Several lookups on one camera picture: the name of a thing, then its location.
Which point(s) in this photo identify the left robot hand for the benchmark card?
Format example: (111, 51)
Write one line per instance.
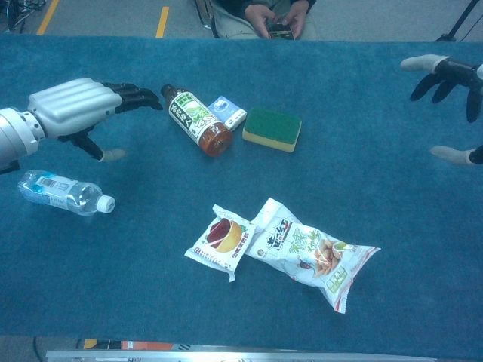
(71, 105)

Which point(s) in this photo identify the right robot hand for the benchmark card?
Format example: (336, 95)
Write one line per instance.
(456, 73)

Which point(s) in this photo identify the clear plastic water bottle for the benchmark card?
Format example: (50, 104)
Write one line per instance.
(64, 190)

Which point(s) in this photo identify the brown tea bottle green label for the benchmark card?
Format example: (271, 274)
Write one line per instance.
(196, 117)

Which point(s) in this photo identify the small white cake snack packet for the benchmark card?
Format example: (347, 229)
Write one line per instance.
(222, 241)

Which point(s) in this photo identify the large white snack bag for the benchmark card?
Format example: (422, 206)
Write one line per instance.
(302, 249)

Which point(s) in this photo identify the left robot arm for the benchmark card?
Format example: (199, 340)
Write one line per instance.
(15, 135)

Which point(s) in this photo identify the black tripod stand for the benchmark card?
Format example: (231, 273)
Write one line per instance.
(458, 22)

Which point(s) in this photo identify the yellow floor tape strip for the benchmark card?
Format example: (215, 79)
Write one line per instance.
(162, 22)
(48, 17)

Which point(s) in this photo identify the blue tissue pack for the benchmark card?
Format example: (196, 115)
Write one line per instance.
(226, 109)

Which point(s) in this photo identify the smartphone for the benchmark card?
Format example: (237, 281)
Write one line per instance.
(281, 32)

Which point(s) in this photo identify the seated person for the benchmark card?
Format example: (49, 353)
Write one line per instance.
(234, 26)

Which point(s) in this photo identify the blue table cloth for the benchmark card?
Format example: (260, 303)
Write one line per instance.
(113, 283)

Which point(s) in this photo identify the green yellow sponge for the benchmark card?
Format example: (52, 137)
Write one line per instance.
(271, 126)

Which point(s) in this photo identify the orange box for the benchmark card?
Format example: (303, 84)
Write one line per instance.
(147, 345)

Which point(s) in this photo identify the aluminium rail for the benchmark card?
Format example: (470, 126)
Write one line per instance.
(226, 356)

